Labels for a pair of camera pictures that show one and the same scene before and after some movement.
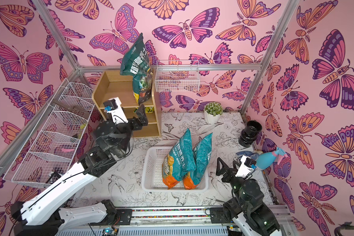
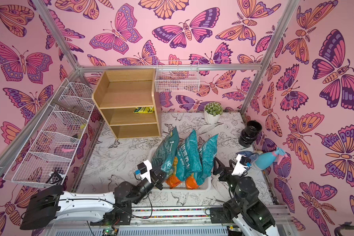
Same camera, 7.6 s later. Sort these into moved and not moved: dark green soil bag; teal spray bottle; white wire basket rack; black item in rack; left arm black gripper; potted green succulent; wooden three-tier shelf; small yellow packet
Moved: left arm black gripper; dark green soil bag
Not moved: wooden three-tier shelf; potted green succulent; small yellow packet; teal spray bottle; black item in rack; white wire basket rack
